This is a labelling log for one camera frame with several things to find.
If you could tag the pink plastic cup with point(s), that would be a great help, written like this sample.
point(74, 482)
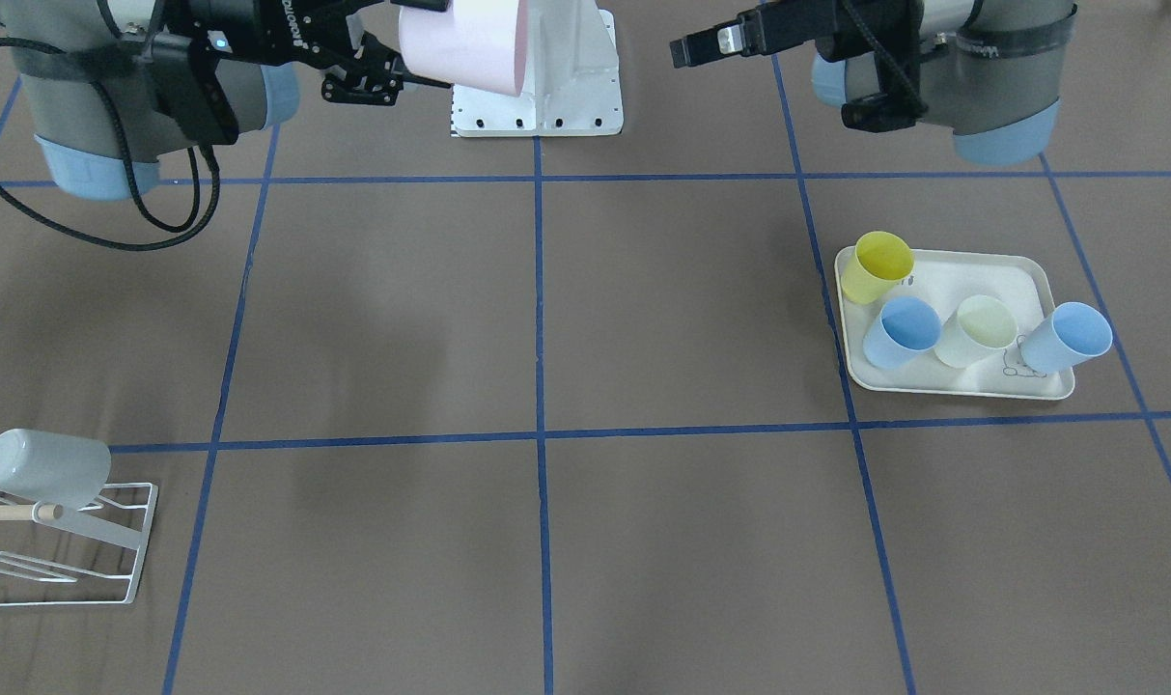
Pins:
point(479, 44)

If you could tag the light blue cup on tray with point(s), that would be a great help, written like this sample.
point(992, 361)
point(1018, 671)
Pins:
point(905, 327)

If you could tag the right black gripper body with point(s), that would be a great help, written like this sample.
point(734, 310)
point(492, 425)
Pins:
point(260, 32)

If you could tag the cream plastic cup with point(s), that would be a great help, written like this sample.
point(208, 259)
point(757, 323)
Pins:
point(981, 326)

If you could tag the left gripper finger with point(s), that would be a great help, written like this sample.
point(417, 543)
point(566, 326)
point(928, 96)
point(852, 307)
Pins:
point(716, 43)

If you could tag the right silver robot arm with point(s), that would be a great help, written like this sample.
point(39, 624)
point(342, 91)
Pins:
point(114, 85)

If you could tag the light blue cup off tray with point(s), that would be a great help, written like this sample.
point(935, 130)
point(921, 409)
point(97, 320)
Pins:
point(1071, 334)

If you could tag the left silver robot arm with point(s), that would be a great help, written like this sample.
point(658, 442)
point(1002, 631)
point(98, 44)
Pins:
point(989, 71)

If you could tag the frosted white plastic cup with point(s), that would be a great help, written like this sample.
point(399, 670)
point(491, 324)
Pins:
point(50, 467)

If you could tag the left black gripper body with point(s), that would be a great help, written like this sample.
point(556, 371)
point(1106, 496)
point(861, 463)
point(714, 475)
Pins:
point(799, 31)

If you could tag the white wire cup rack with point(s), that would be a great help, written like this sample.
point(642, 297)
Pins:
point(51, 556)

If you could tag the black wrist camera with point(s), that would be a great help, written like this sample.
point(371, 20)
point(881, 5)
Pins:
point(883, 111)
point(183, 70)

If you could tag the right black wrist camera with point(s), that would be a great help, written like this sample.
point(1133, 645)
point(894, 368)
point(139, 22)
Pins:
point(183, 70)

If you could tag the cream plastic tray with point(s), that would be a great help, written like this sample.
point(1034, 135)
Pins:
point(943, 279)

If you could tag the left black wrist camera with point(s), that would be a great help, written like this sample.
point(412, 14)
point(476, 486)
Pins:
point(883, 111)

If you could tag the white central pedestal column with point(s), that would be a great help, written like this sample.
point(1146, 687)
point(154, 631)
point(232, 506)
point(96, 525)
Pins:
point(572, 86)

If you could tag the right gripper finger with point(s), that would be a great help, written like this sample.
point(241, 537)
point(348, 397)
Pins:
point(371, 74)
point(434, 6)

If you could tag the yellow plastic cup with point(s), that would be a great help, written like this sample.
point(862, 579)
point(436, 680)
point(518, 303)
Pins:
point(880, 260)

